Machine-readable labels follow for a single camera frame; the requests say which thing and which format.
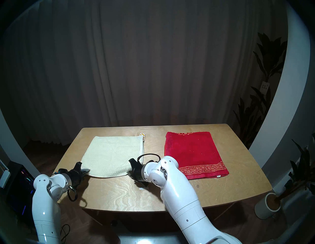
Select white curved arch pillar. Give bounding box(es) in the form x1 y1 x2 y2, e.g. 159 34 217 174
248 1 312 169
0 108 41 177

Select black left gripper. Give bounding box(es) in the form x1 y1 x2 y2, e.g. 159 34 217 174
68 162 91 188

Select small dark potted plant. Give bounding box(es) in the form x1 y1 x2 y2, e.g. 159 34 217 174
276 133 315 202

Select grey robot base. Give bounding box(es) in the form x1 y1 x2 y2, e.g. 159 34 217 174
116 231 187 244

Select cream dotted towel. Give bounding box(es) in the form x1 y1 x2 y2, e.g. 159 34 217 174
81 133 146 178

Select grey-brown pleated curtain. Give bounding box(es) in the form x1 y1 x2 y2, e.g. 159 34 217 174
5 0 288 145

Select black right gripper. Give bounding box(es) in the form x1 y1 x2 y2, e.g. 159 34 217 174
127 159 148 183

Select black computer with RGB lights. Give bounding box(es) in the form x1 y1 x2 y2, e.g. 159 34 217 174
0 161 37 222

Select small white box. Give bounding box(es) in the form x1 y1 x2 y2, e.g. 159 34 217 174
0 170 11 188

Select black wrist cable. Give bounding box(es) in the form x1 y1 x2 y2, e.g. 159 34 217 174
67 186 78 202
137 153 162 164

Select red towel with gold border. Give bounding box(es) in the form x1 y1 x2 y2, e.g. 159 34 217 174
164 131 229 180

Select black floor cables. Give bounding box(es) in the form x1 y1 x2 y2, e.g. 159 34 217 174
60 224 70 243

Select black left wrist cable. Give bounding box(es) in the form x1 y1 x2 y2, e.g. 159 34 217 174
67 186 78 202

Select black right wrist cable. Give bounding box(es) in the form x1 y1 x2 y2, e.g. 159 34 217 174
137 153 162 164

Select tall dark leafy plant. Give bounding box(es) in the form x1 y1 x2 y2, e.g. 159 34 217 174
233 32 288 148

